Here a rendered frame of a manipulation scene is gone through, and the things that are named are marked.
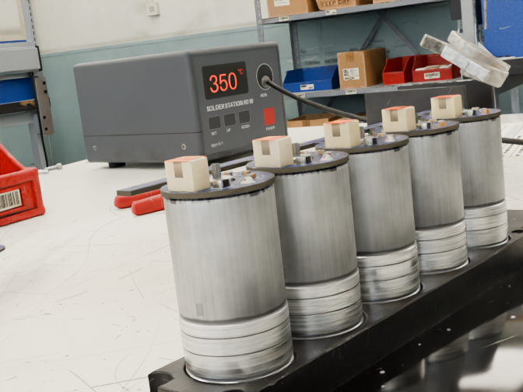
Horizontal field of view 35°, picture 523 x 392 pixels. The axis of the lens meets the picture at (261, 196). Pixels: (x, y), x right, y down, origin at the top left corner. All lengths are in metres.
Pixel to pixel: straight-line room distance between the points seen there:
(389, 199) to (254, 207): 0.05
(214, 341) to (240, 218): 0.03
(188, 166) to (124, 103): 0.55
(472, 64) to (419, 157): 0.12
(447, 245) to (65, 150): 6.23
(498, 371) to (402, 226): 0.04
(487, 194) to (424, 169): 0.03
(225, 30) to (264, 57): 4.78
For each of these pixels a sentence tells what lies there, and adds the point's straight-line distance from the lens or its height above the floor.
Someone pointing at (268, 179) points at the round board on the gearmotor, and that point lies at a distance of 0.17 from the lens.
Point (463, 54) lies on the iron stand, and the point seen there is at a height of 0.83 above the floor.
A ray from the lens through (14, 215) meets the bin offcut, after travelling 0.54.
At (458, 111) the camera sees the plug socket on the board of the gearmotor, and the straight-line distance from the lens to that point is 0.26.
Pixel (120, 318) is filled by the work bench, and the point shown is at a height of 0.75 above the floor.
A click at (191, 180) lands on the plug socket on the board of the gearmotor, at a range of 0.17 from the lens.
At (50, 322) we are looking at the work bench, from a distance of 0.31.
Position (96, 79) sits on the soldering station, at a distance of 0.74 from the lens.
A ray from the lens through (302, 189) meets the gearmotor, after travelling 0.19.
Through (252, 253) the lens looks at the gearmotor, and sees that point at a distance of 0.17.
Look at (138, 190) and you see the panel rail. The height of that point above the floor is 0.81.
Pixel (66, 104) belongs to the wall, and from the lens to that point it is 6.37.
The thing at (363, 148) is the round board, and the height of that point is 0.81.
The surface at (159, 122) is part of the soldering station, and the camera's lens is 0.68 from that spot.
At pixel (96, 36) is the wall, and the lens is 6.13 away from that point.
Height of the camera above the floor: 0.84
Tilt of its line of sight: 10 degrees down
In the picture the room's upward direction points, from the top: 7 degrees counter-clockwise
